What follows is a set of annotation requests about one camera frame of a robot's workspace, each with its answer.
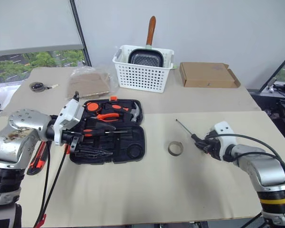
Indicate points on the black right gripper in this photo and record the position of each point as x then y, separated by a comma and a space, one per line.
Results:
212, 147

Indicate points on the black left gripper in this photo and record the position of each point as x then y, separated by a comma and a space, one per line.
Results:
71, 137

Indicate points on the grey tape roll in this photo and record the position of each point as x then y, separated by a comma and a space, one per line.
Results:
179, 153

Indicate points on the orange wedge tool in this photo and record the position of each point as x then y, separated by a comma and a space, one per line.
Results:
67, 148

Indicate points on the black plastic tool case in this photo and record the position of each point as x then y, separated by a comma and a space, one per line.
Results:
133, 142

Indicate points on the orange black utility knife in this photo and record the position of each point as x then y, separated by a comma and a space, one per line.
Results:
36, 161

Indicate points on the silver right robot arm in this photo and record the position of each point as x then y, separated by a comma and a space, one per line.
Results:
263, 166

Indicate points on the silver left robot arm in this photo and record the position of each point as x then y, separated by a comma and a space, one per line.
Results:
21, 133

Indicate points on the orange round tape measure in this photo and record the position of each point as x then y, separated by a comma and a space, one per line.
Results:
92, 106

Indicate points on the silver claw hammer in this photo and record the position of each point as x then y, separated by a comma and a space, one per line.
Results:
134, 114

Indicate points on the brown cardboard sheets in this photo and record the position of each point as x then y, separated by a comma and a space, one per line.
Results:
88, 85

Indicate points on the clear plastic bag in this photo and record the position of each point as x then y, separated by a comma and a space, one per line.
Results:
111, 80

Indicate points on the small beige tag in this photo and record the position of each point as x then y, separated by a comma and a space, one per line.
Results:
54, 86

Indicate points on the brown cardboard box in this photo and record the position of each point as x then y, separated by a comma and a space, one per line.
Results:
206, 74

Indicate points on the white perforated plastic basket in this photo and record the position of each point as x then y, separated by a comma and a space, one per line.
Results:
142, 78

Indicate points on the small round dark disc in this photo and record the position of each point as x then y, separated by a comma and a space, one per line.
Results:
36, 86

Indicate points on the black office furniture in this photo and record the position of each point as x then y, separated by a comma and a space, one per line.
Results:
283, 111

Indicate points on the small white gadget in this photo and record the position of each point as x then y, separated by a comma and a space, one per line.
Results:
271, 89

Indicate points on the white plastic sheet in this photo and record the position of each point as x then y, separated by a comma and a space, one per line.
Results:
7, 95

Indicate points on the white roller blind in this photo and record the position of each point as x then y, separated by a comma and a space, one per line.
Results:
31, 23

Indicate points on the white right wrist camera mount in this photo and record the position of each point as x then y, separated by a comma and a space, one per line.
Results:
224, 133

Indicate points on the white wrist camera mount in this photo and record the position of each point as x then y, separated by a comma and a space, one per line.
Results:
224, 133
69, 116

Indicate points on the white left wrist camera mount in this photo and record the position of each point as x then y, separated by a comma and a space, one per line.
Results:
69, 116

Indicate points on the dark slanted window frame post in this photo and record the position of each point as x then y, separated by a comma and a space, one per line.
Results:
276, 71

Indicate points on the black diagonal window frame bar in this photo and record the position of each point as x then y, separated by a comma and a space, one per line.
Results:
82, 35

